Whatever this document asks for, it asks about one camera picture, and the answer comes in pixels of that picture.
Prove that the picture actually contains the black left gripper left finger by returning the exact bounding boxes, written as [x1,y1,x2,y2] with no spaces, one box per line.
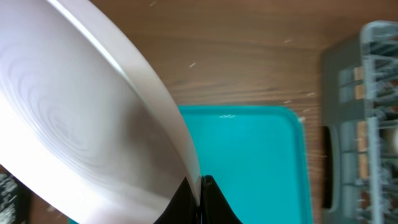
[154,178,198,224]

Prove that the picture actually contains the teal plastic tray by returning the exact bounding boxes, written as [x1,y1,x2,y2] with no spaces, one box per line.
[68,105,314,224]

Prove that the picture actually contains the pink plate with food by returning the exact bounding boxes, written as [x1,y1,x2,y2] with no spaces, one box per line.
[1,1,201,223]

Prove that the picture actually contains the grey dish rack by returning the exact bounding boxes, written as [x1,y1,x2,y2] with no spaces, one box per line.
[320,21,397,223]

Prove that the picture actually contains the black tray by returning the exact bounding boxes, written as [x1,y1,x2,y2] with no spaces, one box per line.
[1,167,32,224]

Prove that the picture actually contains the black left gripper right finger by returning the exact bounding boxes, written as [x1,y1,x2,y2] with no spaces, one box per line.
[200,175,242,224]

